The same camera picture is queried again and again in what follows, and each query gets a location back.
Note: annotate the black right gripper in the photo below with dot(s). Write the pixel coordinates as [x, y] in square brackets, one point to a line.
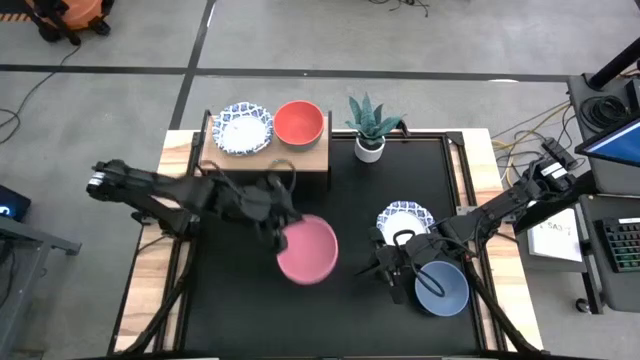
[405, 255]

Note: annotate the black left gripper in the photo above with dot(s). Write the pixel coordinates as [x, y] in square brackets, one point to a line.
[262, 207]

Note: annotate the pink plastic bowl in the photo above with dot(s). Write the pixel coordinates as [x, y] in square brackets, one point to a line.
[312, 250]

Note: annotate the blue patterned paper bowl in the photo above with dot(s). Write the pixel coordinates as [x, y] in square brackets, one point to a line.
[407, 220]
[242, 132]

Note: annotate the blue plastic bowl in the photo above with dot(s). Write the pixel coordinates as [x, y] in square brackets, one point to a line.
[450, 295]

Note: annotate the coral red plastic bowl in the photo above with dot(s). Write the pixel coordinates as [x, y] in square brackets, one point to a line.
[299, 122]

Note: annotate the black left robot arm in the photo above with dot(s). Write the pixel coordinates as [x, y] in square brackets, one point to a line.
[150, 187]

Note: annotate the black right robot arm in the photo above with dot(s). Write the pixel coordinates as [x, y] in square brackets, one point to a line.
[500, 205]

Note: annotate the white plant pot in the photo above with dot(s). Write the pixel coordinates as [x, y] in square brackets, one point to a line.
[369, 154]

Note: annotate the green leafy plant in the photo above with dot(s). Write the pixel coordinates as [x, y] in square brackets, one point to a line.
[371, 125]

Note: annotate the white paper sheet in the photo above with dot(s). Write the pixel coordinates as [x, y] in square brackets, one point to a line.
[555, 240]

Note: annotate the black power strip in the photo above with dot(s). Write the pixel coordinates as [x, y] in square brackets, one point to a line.
[555, 150]

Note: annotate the black computer cart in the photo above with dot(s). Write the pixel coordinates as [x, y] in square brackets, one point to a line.
[615, 295]

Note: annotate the black keyboard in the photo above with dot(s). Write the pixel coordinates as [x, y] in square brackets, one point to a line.
[622, 245]

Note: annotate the grey metal table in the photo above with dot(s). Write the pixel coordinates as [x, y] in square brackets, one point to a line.
[30, 240]

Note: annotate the computer monitor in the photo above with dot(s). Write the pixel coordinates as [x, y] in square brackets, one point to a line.
[617, 147]

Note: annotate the black device with blue light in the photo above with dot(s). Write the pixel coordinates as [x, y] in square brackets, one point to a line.
[12, 205]

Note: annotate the orange shop vacuum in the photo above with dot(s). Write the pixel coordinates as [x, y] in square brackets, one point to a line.
[80, 12]

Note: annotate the black monitor pole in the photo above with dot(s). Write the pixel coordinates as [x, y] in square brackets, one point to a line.
[615, 62]

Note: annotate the wooden shelf with black frame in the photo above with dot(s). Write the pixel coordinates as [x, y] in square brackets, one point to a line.
[300, 161]

